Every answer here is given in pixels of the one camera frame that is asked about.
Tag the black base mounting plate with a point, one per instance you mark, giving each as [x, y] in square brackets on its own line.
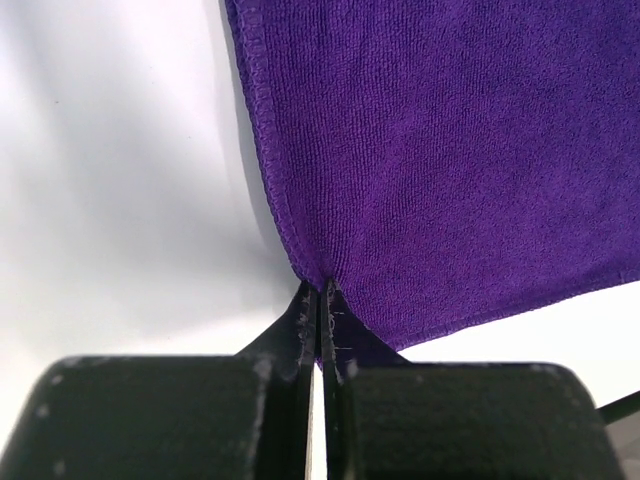
[620, 409]

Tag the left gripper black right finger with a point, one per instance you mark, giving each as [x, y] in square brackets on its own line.
[389, 418]

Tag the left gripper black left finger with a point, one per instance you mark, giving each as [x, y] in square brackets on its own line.
[244, 416]

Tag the purple towel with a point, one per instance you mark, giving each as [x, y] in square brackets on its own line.
[447, 163]

